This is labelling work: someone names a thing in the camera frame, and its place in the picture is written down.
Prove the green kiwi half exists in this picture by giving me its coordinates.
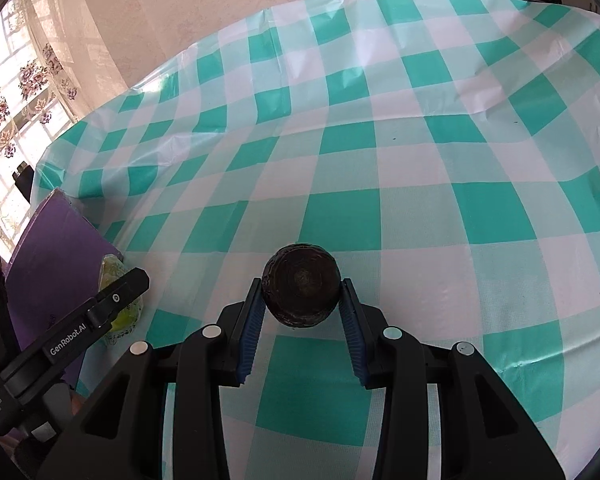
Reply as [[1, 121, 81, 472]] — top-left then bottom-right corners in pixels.
[[97, 252, 145, 347]]

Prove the dark wrinkled passion fruit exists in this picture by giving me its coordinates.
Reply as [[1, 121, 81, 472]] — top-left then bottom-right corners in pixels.
[[261, 244, 341, 328]]

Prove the purple cardboard box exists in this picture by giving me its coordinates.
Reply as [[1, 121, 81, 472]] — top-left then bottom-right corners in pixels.
[[2, 187, 127, 386]]

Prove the black thermos bottle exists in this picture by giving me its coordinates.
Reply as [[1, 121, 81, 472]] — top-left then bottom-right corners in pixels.
[[12, 162, 34, 203]]

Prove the floral lace curtain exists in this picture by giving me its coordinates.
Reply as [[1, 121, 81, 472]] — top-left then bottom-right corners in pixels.
[[0, 0, 81, 261]]

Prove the teal checkered tablecloth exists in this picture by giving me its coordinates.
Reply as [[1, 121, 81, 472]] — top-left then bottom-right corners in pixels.
[[33, 0, 600, 478]]

